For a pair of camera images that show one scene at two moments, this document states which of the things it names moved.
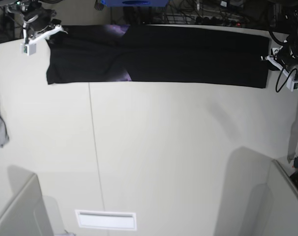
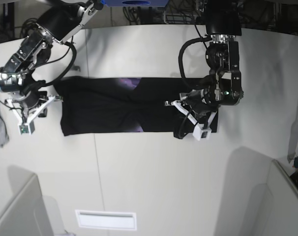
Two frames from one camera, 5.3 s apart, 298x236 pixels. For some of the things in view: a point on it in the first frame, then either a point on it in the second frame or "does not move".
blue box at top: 134,3 does not move
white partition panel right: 286,209 does not move
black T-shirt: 218,55 -> 102,105
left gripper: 39,19 -> 29,99
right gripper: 292,52 -> 200,100
